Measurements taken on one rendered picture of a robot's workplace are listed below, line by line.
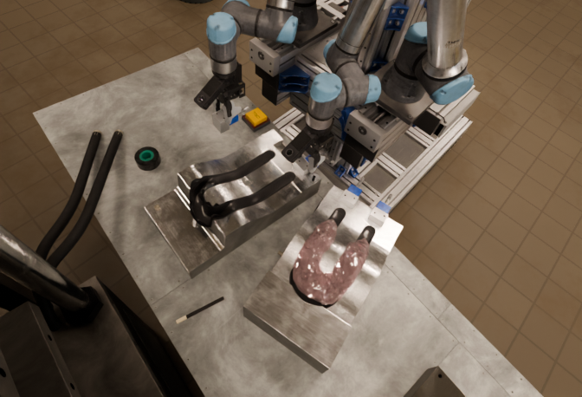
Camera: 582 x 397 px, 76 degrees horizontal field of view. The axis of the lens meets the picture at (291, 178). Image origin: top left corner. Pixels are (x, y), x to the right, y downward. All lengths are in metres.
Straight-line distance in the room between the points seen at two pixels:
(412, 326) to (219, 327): 0.55
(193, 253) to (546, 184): 2.41
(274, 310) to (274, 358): 0.15
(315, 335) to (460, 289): 1.37
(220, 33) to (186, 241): 0.58
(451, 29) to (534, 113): 2.46
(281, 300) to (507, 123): 2.50
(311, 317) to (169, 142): 0.80
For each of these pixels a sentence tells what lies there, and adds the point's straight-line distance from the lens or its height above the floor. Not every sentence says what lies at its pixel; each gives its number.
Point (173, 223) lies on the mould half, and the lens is 1.17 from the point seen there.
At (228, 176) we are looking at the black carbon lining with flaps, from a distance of 1.19.
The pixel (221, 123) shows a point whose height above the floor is 0.95.
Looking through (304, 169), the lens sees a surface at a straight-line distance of 1.19.
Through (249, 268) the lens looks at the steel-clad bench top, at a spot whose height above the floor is 0.80.
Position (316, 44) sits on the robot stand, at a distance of 1.60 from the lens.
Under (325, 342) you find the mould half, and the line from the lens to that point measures 1.01.
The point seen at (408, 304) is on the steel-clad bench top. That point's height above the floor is 0.80.
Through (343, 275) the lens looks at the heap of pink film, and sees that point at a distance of 1.08.
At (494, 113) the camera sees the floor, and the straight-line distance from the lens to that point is 3.20.
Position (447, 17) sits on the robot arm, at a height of 1.43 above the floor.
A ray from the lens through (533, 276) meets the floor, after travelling 2.53.
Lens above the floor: 1.89
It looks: 56 degrees down
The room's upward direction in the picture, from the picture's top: 10 degrees clockwise
